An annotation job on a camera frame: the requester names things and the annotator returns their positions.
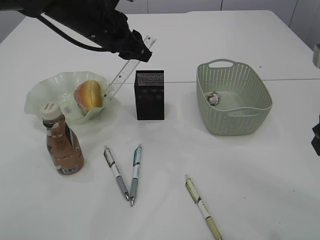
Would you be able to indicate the clear plastic ruler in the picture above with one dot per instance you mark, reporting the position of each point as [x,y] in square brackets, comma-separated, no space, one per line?
[121,78]

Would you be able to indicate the paper scrap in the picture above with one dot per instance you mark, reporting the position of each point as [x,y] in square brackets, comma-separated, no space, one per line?
[213,98]

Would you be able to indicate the sugared bread roll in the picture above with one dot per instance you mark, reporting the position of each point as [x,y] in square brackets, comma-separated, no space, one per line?
[88,95]

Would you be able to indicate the green plastic woven basket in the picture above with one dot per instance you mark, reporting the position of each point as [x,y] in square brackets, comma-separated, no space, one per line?
[245,101]

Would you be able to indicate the black mesh pen holder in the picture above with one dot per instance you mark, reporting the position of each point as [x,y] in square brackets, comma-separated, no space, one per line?
[149,95]

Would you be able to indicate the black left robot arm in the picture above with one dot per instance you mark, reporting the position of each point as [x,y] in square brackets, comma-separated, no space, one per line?
[32,8]

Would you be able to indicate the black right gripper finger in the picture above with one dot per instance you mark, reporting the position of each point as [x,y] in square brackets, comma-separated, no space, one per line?
[316,139]

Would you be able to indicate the green wavy glass plate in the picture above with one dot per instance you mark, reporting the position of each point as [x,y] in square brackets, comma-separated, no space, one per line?
[60,89]

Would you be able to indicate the brown coffee drink bottle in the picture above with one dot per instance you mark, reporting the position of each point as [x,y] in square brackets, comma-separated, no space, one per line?
[62,143]

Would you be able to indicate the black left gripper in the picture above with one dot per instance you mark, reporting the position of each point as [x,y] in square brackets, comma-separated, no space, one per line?
[99,22]

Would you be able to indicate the grey grip pen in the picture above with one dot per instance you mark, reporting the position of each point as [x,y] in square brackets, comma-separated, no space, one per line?
[118,176]
[136,172]

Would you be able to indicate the beige grip pen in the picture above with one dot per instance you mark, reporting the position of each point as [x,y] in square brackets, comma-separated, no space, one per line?
[196,197]

